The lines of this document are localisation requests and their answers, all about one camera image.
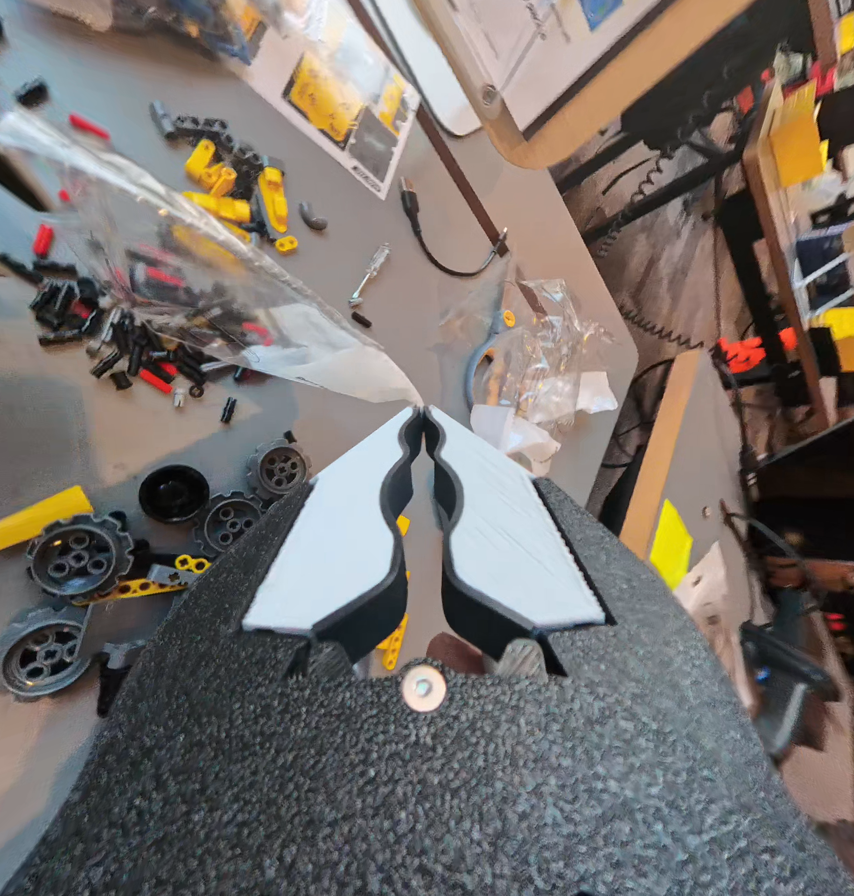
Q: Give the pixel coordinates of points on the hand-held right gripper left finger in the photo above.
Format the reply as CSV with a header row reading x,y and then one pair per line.
x,y
322,560

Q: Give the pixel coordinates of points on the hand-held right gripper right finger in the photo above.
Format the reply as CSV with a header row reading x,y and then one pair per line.
x,y
518,553

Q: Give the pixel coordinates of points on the clear bag of black parts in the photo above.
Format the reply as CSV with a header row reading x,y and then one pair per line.
x,y
329,364

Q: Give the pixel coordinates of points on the pile of black red pins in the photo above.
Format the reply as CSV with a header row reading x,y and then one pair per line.
x,y
63,301

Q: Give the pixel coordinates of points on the small yellow two-hole link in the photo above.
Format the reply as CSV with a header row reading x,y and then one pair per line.
x,y
285,243

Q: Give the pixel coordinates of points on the grey desk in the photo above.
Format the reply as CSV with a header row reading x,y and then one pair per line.
x,y
350,224

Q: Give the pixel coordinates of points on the person's right hand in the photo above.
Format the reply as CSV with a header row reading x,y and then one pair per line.
x,y
458,654

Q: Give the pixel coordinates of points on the yellow sticky note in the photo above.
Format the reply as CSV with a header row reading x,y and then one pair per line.
x,y
670,542

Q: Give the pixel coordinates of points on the pile of wheels and beams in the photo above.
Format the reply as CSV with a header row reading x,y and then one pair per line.
x,y
77,556

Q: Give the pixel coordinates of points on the yellow curved panel piece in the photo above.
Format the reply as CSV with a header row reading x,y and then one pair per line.
x,y
35,521

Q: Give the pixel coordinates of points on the black handheld scanner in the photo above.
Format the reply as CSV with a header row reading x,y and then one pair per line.
x,y
784,679

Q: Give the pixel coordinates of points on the small clear screwdriver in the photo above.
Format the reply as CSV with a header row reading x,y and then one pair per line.
x,y
374,269

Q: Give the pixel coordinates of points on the grey curved pipe piece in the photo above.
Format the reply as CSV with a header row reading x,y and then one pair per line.
x,y
313,217

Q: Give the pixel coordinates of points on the yellow long curved piece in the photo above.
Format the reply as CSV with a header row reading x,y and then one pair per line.
x,y
273,199

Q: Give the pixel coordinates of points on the yellow bent connector piece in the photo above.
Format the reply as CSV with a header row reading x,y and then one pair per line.
x,y
217,206
199,157
222,180

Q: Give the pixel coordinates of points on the background shelves with goods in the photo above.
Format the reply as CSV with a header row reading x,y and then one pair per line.
x,y
805,210

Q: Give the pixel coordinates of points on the dark bent beam piece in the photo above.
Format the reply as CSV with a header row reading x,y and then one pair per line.
x,y
189,126

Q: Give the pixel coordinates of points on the white monitor base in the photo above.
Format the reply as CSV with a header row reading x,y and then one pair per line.
x,y
427,70

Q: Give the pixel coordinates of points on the instruction sheet on board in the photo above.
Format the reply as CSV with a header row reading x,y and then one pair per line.
x,y
539,42

